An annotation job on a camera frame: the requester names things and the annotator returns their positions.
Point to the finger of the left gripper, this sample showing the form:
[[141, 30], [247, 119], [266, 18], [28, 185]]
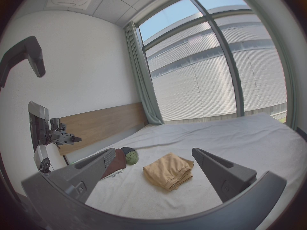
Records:
[[77, 139]]

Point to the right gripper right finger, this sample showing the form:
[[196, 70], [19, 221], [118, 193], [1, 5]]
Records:
[[215, 169]]

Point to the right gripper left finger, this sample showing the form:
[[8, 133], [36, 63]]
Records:
[[91, 168]]

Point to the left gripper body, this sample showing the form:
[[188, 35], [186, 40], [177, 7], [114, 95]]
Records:
[[62, 138]]

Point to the tan shorts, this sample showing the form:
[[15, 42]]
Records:
[[168, 171]]

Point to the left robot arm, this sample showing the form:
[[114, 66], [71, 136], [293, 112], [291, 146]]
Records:
[[38, 110]]

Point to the bed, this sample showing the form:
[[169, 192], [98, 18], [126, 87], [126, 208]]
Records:
[[215, 140]]

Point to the white garment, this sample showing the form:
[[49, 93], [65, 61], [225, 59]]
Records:
[[114, 174]]

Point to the brown garment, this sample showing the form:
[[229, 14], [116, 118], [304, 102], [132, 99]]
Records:
[[117, 162]]

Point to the black garment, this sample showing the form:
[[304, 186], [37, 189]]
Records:
[[127, 150]]

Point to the green garment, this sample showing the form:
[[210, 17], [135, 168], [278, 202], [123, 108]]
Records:
[[132, 158]]

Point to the window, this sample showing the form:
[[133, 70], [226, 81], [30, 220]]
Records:
[[191, 80]]

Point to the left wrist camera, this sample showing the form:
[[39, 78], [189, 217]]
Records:
[[58, 124]]

